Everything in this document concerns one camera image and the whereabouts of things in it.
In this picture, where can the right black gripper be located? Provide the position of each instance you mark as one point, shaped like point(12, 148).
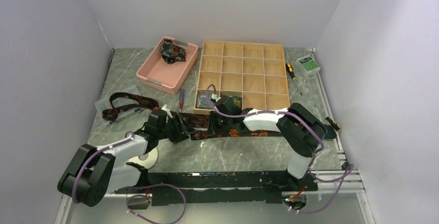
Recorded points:
point(213, 125)

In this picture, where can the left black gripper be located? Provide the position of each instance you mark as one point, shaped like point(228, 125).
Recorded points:
point(182, 130)

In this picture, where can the red patterned dark tie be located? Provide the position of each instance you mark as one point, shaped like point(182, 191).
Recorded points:
point(112, 113)

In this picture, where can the orange floral dark tie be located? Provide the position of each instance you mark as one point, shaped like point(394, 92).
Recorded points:
point(211, 133)

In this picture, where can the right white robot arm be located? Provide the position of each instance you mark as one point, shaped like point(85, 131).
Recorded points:
point(304, 146)

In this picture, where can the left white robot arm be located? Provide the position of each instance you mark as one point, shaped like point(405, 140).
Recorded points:
point(97, 170)

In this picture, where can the white tape roll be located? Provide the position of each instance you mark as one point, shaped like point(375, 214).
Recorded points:
point(148, 160)

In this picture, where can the rolled grey-blue tie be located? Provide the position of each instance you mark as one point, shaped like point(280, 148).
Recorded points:
point(204, 101)

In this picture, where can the rolled blue yellow tie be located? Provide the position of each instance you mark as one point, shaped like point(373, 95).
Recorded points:
point(233, 101)

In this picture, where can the red blue screwdriver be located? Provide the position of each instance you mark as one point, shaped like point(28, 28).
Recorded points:
point(181, 99)

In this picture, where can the pink plastic basket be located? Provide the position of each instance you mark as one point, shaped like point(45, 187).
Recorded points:
point(156, 73)

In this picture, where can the wooden compartment tray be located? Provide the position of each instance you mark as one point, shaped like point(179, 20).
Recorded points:
point(254, 71)

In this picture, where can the crumpled floral tie in basket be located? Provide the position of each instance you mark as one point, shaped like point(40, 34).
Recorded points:
point(172, 53)

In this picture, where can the green white small box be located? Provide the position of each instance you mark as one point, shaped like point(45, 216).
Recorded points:
point(307, 65)

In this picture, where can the small yellow black screwdriver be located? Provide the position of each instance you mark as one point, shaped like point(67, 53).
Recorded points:
point(333, 124)

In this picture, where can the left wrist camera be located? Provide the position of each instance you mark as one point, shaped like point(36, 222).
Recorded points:
point(166, 108)

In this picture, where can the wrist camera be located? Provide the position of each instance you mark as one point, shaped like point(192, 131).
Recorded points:
point(166, 108)
point(214, 97)

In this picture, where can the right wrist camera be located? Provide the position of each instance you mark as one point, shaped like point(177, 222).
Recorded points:
point(214, 97)

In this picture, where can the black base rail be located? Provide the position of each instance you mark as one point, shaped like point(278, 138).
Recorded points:
point(214, 187)

